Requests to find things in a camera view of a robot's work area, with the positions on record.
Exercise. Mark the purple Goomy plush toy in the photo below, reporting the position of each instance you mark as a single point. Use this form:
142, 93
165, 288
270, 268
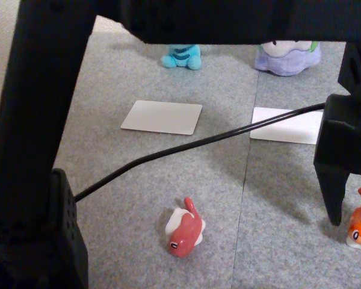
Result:
288, 58

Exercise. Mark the red tuna sushi toy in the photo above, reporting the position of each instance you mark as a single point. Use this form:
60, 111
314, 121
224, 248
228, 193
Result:
186, 234

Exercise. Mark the blue Wooper plush toy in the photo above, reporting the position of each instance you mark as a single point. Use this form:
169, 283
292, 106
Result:
180, 57

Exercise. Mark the grey carpet tile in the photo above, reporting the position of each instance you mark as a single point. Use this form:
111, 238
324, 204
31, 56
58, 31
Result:
282, 195
138, 210

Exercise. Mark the white rectangular card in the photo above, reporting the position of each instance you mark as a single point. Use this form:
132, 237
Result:
162, 117
288, 132

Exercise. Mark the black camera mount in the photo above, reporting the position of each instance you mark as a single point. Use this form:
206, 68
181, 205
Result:
346, 108

